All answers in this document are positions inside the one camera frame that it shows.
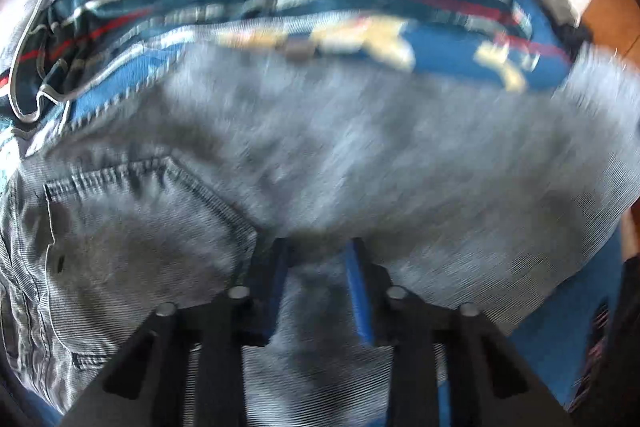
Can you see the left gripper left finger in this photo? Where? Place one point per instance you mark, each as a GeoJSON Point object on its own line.
{"type": "Point", "coordinates": [189, 360]}

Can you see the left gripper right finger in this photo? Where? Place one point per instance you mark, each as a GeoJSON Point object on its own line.
{"type": "Point", "coordinates": [452, 363]}

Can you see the grey washed denim pants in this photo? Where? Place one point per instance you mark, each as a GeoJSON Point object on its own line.
{"type": "Point", "coordinates": [465, 192]}

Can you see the blue fleece deer blanket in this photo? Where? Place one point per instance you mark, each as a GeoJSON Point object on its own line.
{"type": "Point", "coordinates": [512, 49]}

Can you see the wooden wardrobe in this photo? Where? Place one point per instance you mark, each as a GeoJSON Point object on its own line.
{"type": "Point", "coordinates": [615, 24]}

